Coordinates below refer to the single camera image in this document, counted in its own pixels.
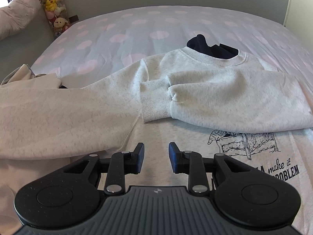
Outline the light grey printed sweatshirt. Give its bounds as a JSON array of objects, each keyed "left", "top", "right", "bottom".
[{"left": 1, "top": 47, "right": 312, "bottom": 234}]

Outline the cream white garment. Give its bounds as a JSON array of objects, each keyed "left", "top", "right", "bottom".
[{"left": 1, "top": 64, "right": 62, "bottom": 89}]

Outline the pink polka dot bedsheet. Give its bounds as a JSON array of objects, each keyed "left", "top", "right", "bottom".
[{"left": 32, "top": 6, "right": 312, "bottom": 91}]

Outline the dark navy garment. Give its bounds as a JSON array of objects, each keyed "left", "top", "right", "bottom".
[{"left": 187, "top": 34, "right": 239, "bottom": 60}]

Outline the white room door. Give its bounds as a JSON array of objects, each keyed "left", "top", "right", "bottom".
[{"left": 283, "top": 0, "right": 312, "bottom": 39}]

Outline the pink rolled duvet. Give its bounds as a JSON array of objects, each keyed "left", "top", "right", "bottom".
[{"left": 0, "top": 0, "right": 41, "bottom": 40}]

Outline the plush toy storage tube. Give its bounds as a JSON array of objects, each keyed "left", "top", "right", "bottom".
[{"left": 41, "top": 0, "right": 71, "bottom": 38}]

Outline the black wall socket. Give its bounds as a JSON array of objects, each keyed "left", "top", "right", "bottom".
[{"left": 68, "top": 15, "right": 79, "bottom": 23}]

